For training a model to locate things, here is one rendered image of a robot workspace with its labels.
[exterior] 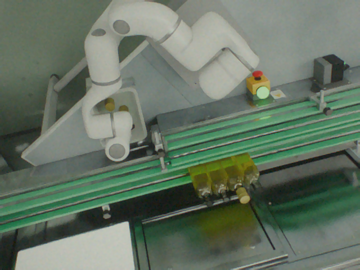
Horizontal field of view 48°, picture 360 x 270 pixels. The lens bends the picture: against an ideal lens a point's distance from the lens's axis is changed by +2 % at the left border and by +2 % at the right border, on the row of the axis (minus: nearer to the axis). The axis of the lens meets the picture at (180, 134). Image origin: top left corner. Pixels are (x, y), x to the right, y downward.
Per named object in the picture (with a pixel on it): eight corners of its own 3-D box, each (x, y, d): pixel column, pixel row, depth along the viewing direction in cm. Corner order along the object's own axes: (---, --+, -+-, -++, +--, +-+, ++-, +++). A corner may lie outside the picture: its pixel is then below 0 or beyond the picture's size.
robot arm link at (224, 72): (187, 67, 120) (195, 89, 107) (219, 34, 117) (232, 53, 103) (208, 86, 125) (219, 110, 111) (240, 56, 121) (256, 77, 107)
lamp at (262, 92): (256, 97, 154) (259, 101, 151) (255, 87, 151) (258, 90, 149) (267, 94, 154) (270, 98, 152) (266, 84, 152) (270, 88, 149)
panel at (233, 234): (17, 255, 150) (1, 344, 122) (14, 249, 148) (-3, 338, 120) (250, 191, 158) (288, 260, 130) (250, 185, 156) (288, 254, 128)
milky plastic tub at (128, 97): (102, 138, 157) (103, 150, 150) (85, 87, 145) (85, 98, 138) (145, 127, 159) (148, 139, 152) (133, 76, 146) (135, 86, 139)
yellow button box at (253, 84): (246, 92, 160) (253, 101, 154) (245, 75, 156) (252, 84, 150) (263, 88, 161) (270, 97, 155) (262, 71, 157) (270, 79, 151)
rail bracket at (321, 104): (305, 99, 153) (323, 117, 142) (306, 82, 149) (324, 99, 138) (315, 97, 153) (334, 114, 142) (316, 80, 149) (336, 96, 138)
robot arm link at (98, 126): (120, 66, 117) (127, 124, 130) (73, 71, 115) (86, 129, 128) (122, 81, 110) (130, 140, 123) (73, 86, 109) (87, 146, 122)
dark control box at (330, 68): (312, 76, 163) (323, 85, 156) (313, 58, 158) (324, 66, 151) (332, 71, 164) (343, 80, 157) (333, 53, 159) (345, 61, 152)
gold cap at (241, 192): (235, 196, 138) (239, 205, 134) (235, 188, 136) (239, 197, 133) (245, 194, 139) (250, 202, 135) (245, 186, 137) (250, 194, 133)
